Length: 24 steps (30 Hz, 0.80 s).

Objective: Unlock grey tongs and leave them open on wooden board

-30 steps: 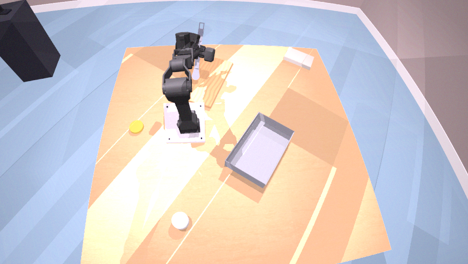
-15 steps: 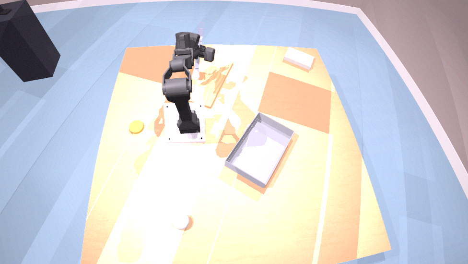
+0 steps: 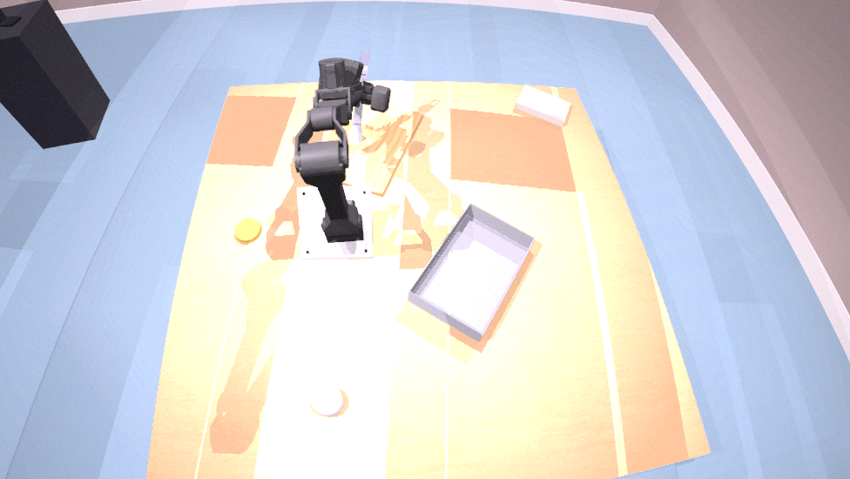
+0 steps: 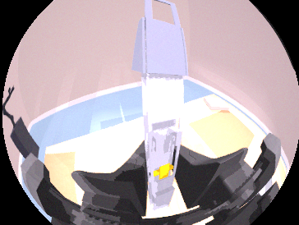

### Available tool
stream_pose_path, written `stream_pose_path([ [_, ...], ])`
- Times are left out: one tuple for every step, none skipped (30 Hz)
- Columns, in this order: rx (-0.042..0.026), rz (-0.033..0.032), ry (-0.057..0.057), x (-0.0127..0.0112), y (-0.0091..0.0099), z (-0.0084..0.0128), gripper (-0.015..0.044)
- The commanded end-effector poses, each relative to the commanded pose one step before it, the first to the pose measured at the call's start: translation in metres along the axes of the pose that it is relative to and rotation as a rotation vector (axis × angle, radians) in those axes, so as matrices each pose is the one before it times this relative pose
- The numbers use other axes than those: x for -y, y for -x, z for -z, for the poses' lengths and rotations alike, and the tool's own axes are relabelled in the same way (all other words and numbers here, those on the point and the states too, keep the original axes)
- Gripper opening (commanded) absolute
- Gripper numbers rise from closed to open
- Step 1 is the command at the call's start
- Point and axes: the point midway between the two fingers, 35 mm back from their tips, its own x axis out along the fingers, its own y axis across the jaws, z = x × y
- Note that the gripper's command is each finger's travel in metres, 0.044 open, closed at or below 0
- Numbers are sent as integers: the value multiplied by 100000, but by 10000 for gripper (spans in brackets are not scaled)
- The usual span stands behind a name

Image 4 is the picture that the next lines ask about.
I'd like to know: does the light wooden board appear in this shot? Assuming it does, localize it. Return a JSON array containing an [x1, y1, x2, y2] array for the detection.
[[113, 139, 191, 218]]

